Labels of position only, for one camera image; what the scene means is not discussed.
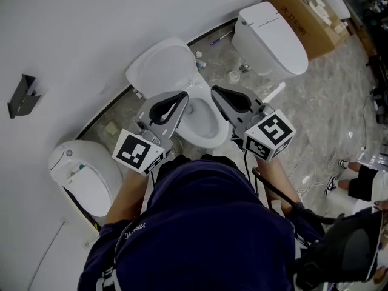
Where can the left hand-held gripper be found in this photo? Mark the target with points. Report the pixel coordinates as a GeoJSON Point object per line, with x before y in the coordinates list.
{"type": "Point", "coordinates": [133, 151]}

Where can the black padded device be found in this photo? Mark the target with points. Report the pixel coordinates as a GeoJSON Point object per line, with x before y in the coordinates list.
{"type": "Point", "coordinates": [342, 250]}

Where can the person's black trousers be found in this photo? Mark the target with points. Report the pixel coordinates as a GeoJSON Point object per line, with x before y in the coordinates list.
{"type": "Point", "coordinates": [194, 160]}

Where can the small blue white bottle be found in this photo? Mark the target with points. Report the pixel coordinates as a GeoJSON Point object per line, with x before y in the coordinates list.
{"type": "Point", "coordinates": [201, 64]}

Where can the white toilet bowl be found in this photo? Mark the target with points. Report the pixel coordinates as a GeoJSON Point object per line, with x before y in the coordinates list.
{"type": "Point", "coordinates": [212, 136]}

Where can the small white crumpled scrap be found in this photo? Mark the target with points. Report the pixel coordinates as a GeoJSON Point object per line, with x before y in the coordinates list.
{"type": "Point", "coordinates": [199, 54]}

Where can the brown cardboard box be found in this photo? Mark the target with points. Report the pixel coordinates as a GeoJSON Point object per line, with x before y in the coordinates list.
{"type": "Point", "coordinates": [306, 26]}

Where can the small black floor fitting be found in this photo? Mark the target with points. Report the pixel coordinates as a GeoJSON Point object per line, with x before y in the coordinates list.
{"type": "Point", "coordinates": [244, 68]}

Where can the white plastic tube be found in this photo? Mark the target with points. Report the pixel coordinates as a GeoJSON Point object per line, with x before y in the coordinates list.
{"type": "Point", "coordinates": [276, 92]}

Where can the person's navy shirt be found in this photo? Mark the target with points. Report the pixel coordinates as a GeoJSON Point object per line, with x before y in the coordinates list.
{"type": "Point", "coordinates": [197, 223]}

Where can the white smart toilet green mark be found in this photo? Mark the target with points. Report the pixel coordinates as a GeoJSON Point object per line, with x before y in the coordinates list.
{"type": "Point", "coordinates": [91, 180]}

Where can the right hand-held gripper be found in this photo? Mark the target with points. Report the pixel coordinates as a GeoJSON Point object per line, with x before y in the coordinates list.
{"type": "Point", "coordinates": [272, 132]}

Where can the person's right forearm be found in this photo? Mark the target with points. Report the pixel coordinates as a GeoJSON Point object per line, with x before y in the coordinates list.
{"type": "Point", "coordinates": [277, 180]}

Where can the pale green square pad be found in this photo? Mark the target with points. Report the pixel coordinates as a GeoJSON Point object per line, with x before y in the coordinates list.
{"type": "Point", "coordinates": [111, 128]}

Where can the black wall holder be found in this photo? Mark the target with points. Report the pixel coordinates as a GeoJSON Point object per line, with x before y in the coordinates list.
{"type": "Point", "coordinates": [22, 97]}

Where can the white toilet lid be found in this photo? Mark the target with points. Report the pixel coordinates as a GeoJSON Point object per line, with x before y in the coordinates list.
{"type": "Point", "coordinates": [163, 67]}

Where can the person's left forearm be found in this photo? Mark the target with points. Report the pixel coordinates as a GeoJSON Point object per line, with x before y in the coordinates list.
{"type": "Point", "coordinates": [124, 196]}

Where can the large white smart toilet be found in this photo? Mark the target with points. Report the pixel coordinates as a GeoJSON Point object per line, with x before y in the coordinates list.
{"type": "Point", "coordinates": [269, 38]}

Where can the round floor drain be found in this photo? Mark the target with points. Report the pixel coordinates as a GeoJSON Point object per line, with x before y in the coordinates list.
{"type": "Point", "coordinates": [234, 76]}

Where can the blue and white pen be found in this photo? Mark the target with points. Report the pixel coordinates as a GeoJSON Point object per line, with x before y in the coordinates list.
{"type": "Point", "coordinates": [219, 38]}

